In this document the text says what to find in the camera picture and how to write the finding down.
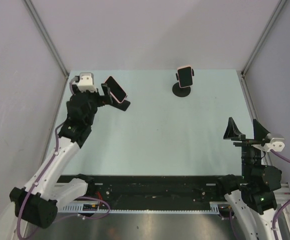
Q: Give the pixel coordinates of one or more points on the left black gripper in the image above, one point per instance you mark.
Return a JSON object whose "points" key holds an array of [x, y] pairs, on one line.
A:
{"points": [[101, 100]]}

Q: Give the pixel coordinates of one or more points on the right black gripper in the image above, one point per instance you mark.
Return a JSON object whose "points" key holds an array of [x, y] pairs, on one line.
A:
{"points": [[232, 132]]}

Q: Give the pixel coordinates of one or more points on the pink phone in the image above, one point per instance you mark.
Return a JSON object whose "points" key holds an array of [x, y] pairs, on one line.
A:
{"points": [[185, 76], [116, 91]]}

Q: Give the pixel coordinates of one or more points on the black folding phone stand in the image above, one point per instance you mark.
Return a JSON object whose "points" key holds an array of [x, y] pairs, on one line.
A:
{"points": [[121, 106]]}

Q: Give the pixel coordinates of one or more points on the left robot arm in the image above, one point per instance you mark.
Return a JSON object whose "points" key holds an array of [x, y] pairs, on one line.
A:
{"points": [[37, 202]]}

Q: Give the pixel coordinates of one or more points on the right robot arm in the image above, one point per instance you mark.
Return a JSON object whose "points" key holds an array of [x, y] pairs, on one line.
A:
{"points": [[253, 200]]}

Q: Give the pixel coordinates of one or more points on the black round-base phone stand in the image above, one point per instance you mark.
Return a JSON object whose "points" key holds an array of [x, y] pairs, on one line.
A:
{"points": [[180, 92]]}

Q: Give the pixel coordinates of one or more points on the pink phone on round stand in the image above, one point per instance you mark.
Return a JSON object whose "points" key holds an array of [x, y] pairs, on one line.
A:
{"points": [[185, 76]]}

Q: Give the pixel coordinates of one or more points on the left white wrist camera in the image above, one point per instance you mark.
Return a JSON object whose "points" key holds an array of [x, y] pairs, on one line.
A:
{"points": [[86, 82]]}

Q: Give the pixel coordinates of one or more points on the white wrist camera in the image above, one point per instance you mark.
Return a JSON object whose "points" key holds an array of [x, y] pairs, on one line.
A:
{"points": [[274, 142], [86, 82]]}

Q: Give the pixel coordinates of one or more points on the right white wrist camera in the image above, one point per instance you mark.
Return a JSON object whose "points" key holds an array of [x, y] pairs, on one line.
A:
{"points": [[274, 142]]}

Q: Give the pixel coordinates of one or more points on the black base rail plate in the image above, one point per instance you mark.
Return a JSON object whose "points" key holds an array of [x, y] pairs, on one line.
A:
{"points": [[201, 188]]}

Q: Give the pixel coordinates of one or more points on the white slotted cable duct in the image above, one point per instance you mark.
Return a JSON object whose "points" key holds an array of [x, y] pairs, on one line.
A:
{"points": [[78, 208]]}

